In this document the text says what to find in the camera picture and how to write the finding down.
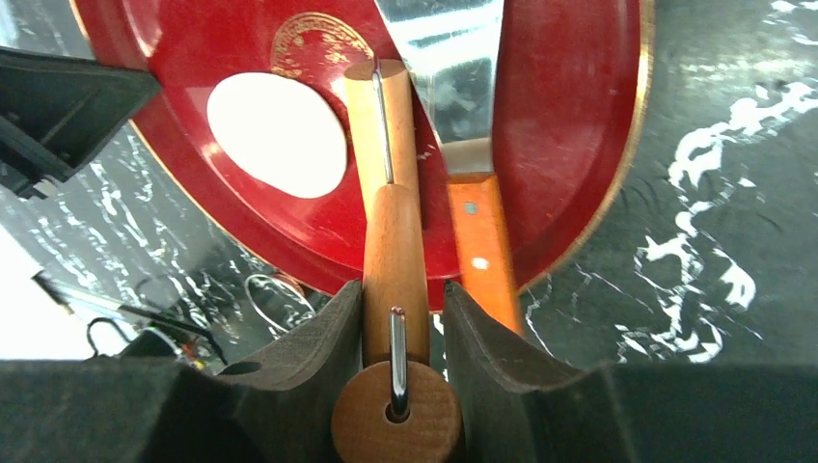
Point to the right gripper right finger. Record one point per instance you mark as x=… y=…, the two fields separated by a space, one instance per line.
x=520 y=404

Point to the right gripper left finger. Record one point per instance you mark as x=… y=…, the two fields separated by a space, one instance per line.
x=273 y=406

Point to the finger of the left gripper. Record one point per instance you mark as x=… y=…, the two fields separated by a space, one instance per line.
x=58 y=113

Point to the wooden double-ended rolling pin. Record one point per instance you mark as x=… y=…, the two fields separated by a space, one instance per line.
x=397 y=408

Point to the white dough piece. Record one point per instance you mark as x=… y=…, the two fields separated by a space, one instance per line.
x=280 y=132

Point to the red round tray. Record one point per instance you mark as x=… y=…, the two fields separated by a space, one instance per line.
x=573 y=81

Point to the metal ring cutter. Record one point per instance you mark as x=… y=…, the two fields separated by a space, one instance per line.
x=279 y=302

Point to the metal spatula wooden handle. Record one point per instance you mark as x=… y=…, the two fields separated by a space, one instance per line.
x=451 y=50

